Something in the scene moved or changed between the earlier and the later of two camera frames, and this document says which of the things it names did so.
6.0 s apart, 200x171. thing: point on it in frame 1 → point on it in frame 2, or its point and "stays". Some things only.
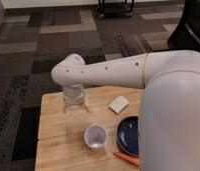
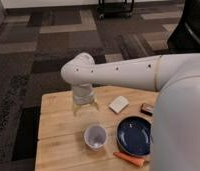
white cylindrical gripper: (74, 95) → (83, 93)
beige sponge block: (119, 104) stays
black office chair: (191, 31) stays
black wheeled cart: (115, 10) stays
